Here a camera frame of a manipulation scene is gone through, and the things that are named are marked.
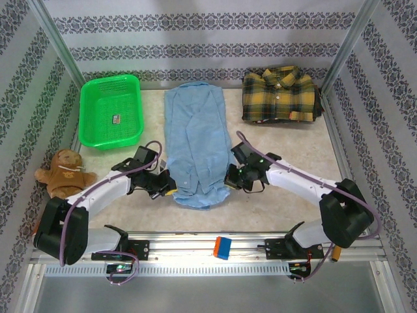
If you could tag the brown teddy bear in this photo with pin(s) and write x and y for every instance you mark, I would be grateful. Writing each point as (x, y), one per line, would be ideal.
(65, 172)

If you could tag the small printed sticker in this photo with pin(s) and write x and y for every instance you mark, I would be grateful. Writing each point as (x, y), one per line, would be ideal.
(116, 119)

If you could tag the green plastic basket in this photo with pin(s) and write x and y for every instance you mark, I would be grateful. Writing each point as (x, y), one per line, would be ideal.
(107, 98)

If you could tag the yellow plaid folded shirt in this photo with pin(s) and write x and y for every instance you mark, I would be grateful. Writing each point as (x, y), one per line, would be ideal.
(277, 91)

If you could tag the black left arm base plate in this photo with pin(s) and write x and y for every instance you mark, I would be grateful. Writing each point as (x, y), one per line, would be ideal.
(138, 250)

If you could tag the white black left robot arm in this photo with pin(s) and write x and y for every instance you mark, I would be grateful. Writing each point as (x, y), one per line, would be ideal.
(104, 192)

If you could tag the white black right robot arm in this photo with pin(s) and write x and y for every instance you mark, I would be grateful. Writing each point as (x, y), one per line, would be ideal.
(293, 182)

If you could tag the grey metal front panel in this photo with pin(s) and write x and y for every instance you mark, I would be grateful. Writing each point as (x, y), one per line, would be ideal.
(208, 293)

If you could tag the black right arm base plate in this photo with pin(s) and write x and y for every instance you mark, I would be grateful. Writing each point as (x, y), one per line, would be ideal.
(275, 249)

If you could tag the light blue long sleeve shirt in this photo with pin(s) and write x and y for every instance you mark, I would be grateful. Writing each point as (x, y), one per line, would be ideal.
(195, 137)

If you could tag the orange and blue block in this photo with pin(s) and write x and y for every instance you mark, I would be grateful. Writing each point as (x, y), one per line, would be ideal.
(223, 247)

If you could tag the dark folded shirt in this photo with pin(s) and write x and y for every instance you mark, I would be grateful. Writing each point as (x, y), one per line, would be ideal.
(319, 104)

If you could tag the aluminium frame post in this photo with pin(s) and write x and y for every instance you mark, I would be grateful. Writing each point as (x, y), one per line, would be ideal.
(55, 42)
(350, 42)

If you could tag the small lit circuit board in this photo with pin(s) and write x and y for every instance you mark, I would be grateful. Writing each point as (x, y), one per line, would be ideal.
(119, 268)
(298, 267)

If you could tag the aluminium mounting rail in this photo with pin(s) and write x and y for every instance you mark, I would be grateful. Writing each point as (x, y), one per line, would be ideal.
(182, 249)

